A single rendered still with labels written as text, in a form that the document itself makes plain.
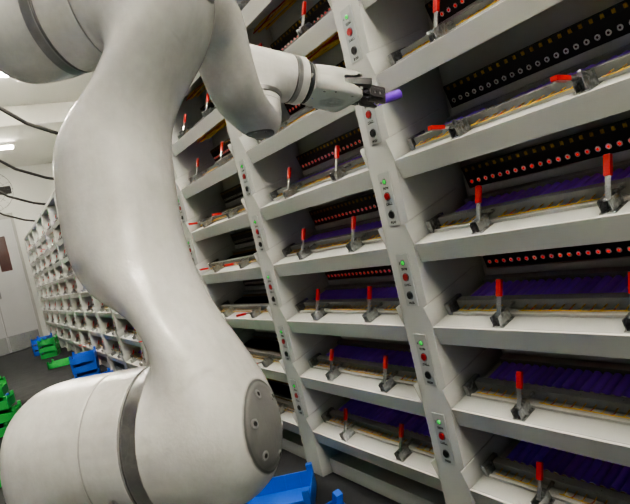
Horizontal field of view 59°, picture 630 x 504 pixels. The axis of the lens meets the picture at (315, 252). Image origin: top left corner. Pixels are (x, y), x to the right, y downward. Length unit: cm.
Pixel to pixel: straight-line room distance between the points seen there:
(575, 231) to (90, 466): 80
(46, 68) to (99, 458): 35
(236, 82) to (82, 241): 45
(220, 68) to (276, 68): 14
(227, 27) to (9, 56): 33
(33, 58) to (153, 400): 33
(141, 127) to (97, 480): 28
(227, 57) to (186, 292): 47
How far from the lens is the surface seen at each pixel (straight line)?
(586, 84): 98
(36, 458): 49
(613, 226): 98
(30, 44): 58
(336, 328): 162
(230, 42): 85
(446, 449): 141
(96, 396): 48
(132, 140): 49
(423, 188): 131
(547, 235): 104
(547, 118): 101
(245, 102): 87
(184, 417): 42
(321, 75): 101
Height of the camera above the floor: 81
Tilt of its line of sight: 2 degrees down
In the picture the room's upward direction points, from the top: 13 degrees counter-clockwise
